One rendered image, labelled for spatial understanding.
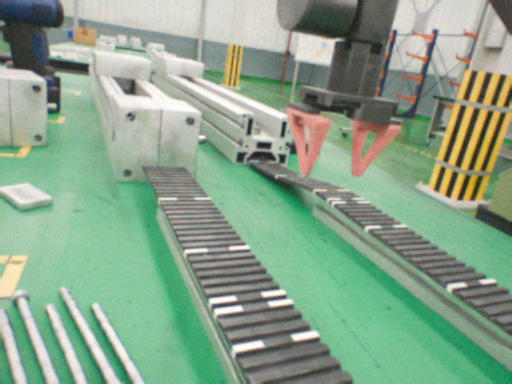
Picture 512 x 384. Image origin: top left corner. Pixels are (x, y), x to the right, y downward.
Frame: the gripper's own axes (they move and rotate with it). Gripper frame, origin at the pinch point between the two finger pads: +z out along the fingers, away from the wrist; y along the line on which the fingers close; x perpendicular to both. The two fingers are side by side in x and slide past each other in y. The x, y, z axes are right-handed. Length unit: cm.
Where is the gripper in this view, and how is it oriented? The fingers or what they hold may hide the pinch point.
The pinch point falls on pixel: (332, 169)
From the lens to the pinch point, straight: 49.1
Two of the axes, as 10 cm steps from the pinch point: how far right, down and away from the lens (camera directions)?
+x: 4.1, 3.6, -8.4
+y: -9.0, 0.1, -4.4
